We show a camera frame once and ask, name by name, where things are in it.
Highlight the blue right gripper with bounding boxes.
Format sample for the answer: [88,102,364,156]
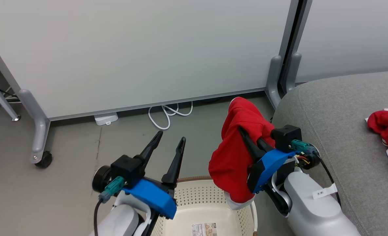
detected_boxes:
[238,127,297,194]

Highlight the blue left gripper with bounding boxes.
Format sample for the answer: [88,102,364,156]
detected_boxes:
[122,130,187,220]

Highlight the red garment with white cuff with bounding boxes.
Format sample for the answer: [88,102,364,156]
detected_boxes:
[209,97,276,210]

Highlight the cream perforated laundry basket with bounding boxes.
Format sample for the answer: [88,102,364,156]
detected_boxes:
[151,176,258,236]

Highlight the printed basket sticker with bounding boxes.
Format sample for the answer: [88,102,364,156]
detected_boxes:
[191,223,218,236]

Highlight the black round right gripper motor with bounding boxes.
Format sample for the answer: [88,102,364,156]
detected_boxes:
[297,147,321,170]

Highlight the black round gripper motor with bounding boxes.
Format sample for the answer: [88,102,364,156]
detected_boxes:
[297,147,321,170]
[92,165,113,193]

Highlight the black round left gripper motor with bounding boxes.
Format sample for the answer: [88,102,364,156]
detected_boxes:
[92,165,113,193]

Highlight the grey curved partition leg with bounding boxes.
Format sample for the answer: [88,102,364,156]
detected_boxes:
[266,56,283,109]
[286,52,302,93]

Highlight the white power adapter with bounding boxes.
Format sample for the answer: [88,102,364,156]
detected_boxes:
[94,112,119,127]

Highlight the grey fabric sofa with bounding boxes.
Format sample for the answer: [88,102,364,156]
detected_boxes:
[272,69,388,236]

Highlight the wide white partition panel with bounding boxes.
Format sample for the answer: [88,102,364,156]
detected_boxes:
[0,0,301,121]

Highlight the black caster wheel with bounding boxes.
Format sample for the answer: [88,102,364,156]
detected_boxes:
[34,151,53,169]

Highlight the grey partition leg with caster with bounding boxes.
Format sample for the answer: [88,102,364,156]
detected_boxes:
[18,89,50,164]

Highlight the narrow white partition panel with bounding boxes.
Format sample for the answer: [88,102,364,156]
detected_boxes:
[295,0,388,83]

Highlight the grey metal table leg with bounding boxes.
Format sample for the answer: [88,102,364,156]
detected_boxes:
[0,70,22,122]

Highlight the teal right cable connector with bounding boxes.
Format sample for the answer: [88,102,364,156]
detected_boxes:
[291,139,313,155]

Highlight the teal cable connector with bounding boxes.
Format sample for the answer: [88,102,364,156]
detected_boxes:
[291,139,313,155]
[98,176,126,204]

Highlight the white looped cable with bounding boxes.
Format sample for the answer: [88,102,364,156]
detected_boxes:
[148,102,194,130]

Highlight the teal left cable connector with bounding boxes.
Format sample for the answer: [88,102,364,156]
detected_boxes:
[98,176,126,204]

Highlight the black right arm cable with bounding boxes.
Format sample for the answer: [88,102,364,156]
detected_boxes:
[316,153,342,207]

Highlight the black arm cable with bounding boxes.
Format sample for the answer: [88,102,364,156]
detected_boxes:
[93,198,103,236]
[316,153,342,207]

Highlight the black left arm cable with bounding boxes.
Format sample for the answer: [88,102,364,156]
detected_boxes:
[93,198,103,236]

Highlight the black floor cable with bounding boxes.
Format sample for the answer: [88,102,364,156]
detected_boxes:
[0,90,19,106]

